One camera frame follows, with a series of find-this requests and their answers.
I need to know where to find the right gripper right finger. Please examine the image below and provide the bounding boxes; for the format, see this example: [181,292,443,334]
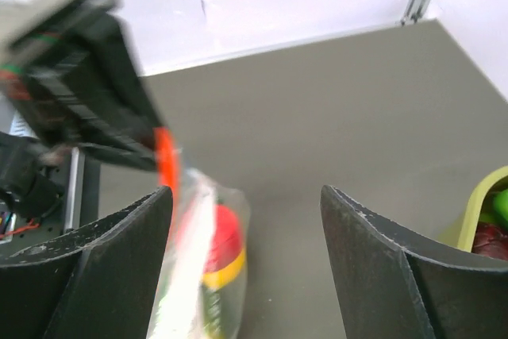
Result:
[320,186,507,338]

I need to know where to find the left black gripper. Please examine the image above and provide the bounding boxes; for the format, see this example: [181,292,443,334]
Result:
[1,0,163,171]

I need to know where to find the green fake cucumber in bag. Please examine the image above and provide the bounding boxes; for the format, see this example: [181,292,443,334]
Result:
[201,284,225,339]

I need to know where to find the olive green plastic bin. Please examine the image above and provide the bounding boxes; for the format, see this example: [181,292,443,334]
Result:
[437,166,507,252]

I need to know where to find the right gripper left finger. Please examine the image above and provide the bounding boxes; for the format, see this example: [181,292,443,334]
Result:
[1,187,173,339]

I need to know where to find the bright green fake pepper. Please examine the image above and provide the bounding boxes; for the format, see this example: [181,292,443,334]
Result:
[492,190,508,229]

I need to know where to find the red fake tomato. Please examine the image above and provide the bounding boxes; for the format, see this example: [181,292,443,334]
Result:
[205,205,244,273]

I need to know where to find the dark purple fake plum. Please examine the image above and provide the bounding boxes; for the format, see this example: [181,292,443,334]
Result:
[471,222,508,260]

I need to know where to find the yellow fake lemon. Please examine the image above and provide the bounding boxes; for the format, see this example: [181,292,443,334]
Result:
[202,249,247,290]

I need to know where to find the clear zip top bag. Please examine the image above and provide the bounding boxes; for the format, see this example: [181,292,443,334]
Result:
[148,126,253,339]

